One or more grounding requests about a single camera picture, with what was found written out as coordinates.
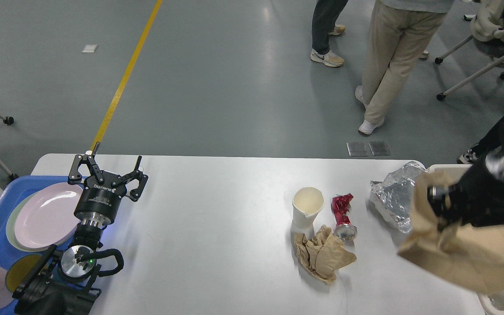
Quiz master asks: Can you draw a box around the person in dark jeans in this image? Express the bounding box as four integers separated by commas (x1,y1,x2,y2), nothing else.
310,0,348,68

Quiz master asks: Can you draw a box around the metal floor plate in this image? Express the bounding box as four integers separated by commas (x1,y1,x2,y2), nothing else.
346,141,391,157

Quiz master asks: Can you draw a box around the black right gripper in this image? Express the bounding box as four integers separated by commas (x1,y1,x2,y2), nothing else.
427,153,504,231

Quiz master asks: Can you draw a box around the blue plastic tray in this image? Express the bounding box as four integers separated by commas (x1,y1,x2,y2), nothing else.
0,176,124,315

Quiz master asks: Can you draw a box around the white paper cup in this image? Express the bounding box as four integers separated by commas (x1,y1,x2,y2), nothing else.
292,187,325,229

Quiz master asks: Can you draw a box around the silver foil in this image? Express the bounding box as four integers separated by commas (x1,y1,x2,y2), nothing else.
369,161,429,234

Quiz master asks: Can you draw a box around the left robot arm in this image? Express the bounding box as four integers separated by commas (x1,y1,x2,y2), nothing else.
12,142,148,315

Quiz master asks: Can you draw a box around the brown paper bag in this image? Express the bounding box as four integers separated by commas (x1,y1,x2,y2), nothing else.
398,171,504,294

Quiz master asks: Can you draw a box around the pink plate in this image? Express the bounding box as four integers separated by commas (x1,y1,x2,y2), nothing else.
14,182,83,249

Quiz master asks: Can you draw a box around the teal mug yellow inside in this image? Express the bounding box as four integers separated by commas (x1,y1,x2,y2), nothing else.
5,254,42,293

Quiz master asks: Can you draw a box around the office chair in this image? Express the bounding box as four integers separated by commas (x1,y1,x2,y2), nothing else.
434,0,504,101

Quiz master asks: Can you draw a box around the green plate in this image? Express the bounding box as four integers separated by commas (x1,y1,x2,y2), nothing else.
6,191,75,252

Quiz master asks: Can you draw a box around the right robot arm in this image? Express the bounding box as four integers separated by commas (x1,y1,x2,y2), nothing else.
427,120,504,231

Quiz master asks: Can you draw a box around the brown paper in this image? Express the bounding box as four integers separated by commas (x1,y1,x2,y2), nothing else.
293,224,357,286

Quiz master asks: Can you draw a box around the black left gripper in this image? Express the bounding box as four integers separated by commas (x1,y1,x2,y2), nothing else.
68,142,149,229

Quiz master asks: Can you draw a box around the person in khaki trousers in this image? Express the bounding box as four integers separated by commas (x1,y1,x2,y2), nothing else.
355,0,454,136

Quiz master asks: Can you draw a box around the crushed red can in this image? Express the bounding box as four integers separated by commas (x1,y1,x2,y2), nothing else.
331,193,358,241

